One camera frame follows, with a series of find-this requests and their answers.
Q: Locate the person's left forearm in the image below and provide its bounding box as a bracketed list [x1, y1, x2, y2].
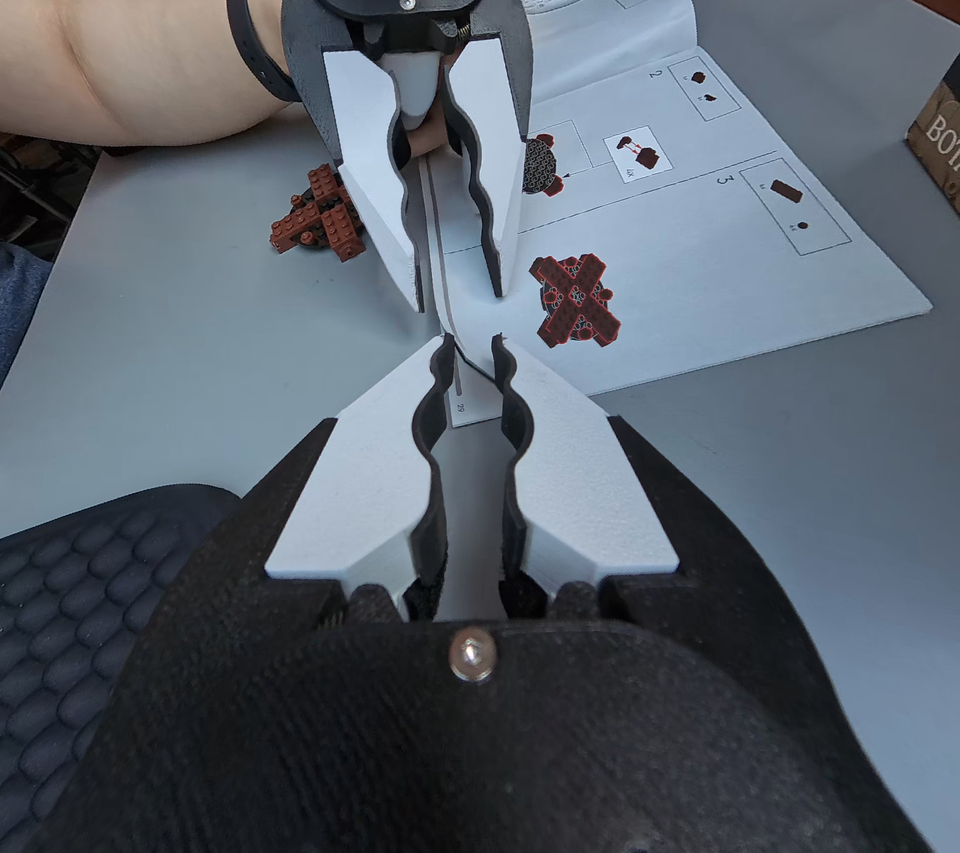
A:
[0, 0, 301, 145]

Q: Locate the person's leg in jeans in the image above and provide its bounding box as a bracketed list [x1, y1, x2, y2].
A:
[0, 241, 55, 385]

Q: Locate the black textured wrist rest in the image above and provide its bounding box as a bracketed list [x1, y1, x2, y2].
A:
[0, 481, 245, 853]

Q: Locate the white instruction booklet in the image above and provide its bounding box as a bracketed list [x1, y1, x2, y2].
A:
[420, 0, 935, 428]

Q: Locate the person's left hand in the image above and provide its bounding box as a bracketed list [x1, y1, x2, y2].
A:
[403, 112, 462, 160]

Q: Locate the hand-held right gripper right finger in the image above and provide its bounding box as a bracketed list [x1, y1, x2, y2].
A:
[491, 334, 681, 618]

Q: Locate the black wristband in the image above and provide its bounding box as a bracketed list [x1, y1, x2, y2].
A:
[225, 0, 297, 103]

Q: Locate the grey desk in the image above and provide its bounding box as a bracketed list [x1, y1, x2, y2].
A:
[0, 0, 960, 853]

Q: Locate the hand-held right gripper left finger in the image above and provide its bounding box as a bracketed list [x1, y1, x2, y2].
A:
[264, 332, 457, 620]

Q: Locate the brown brick model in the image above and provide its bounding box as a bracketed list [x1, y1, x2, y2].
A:
[268, 163, 369, 263]

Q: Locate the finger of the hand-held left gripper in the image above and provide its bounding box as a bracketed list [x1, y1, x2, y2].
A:
[321, 45, 427, 314]
[444, 34, 528, 301]

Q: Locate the black brick set box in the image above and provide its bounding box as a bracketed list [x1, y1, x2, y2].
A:
[905, 52, 960, 218]

